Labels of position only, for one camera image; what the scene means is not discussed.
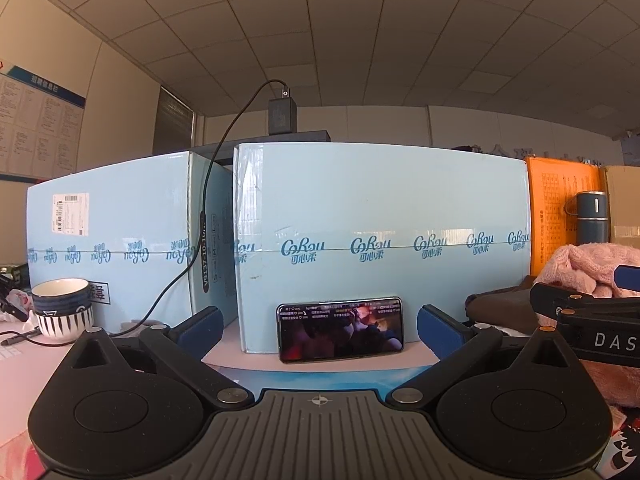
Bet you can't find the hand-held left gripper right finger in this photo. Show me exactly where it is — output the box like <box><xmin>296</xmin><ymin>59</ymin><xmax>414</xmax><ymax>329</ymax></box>
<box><xmin>391</xmin><ymin>305</ymin><xmax>576</xmax><ymax>408</ymax></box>

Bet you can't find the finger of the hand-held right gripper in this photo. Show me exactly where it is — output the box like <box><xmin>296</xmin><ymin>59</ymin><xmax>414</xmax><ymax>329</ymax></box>
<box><xmin>530</xmin><ymin>282</ymin><xmax>596</xmax><ymax>322</ymax></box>
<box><xmin>614</xmin><ymin>265</ymin><xmax>640</xmax><ymax>295</ymax></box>

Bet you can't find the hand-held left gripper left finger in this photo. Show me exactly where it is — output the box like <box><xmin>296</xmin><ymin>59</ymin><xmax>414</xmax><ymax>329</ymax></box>
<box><xmin>65</xmin><ymin>306</ymin><xmax>253</xmax><ymax>409</ymax></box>

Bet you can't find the pink knit sweater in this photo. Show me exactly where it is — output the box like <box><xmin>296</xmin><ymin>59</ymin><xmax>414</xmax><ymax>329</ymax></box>
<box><xmin>535</xmin><ymin>243</ymin><xmax>640</xmax><ymax>411</ymax></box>

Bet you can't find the brown garment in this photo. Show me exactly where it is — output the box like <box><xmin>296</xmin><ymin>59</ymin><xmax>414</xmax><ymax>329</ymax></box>
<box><xmin>465</xmin><ymin>275</ymin><xmax>551</xmax><ymax>336</ymax></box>

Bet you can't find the dark blue thermos bottle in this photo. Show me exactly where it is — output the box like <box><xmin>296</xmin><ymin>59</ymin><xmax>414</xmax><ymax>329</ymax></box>
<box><xmin>565</xmin><ymin>191</ymin><xmax>610</xmax><ymax>247</ymax></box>

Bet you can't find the brown cardboard box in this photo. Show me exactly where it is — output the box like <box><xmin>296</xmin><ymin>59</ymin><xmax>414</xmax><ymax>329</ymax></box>
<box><xmin>599</xmin><ymin>164</ymin><xmax>640</xmax><ymax>251</ymax></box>

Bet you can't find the orange box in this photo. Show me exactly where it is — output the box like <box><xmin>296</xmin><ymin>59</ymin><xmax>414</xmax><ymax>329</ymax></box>
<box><xmin>524</xmin><ymin>156</ymin><xmax>608</xmax><ymax>277</ymax></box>

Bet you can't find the black smartphone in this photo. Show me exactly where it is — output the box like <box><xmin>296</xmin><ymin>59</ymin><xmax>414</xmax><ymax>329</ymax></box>
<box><xmin>276</xmin><ymin>297</ymin><xmax>405</xmax><ymax>364</ymax></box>

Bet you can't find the white patterned bowl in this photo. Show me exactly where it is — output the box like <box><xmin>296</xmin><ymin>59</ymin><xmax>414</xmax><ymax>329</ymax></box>
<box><xmin>32</xmin><ymin>305</ymin><xmax>95</xmax><ymax>345</ymax></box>

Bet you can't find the large light blue carton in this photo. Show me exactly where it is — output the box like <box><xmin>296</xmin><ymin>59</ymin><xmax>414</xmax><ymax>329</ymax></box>
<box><xmin>232</xmin><ymin>142</ymin><xmax>532</xmax><ymax>356</ymax></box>

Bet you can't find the dark blue bowl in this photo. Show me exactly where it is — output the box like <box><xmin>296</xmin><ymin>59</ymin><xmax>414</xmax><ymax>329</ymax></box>
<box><xmin>31</xmin><ymin>278</ymin><xmax>92</xmax><ymax>317</ymax></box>

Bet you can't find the light blue carton with label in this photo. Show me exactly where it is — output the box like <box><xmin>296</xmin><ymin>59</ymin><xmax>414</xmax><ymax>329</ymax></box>
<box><xmin>26</xmin><ymin>150</ymin><xmax>240</xmax><ymax>333</ymax></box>

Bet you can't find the black pen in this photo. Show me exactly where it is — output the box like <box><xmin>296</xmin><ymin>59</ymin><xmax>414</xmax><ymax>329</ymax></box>
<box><xmin>0</xmin><ymin>327</ymin><xmax>43</xmax><ymax>346</ymax></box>

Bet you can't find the pink white wrapper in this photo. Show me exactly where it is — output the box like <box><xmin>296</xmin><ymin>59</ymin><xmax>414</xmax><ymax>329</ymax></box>
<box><xmin>0</xmin><ymin>290</ymin><xmax>36</xmax><ymax>323</ymax></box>

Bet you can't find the dark window blind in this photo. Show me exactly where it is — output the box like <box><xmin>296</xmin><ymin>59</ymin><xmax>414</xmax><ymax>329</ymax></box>
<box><xmin>152</xmin><ymin>87</ymin><xmax>196</xmax><ymax>153</ymax></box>

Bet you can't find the black charger adapter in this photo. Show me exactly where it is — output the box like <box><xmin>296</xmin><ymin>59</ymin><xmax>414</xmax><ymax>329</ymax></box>
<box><xmin>268</xmin><ymin>90</ymin><xmax>299</xmax><ymax>136</ymax></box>

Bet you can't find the black charger cable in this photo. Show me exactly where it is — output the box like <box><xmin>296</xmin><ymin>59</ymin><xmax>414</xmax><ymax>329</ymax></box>
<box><xmin>107</xmin><ymin>79</ymin><xmax>288</xmax><ymax>337</ymax></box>

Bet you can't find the wall notice poster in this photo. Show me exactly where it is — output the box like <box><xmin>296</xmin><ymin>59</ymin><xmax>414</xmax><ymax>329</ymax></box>
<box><xmin>0</xmin><ymin>60</ymin><xmax>87</xmax><ymax>181</ymax></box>

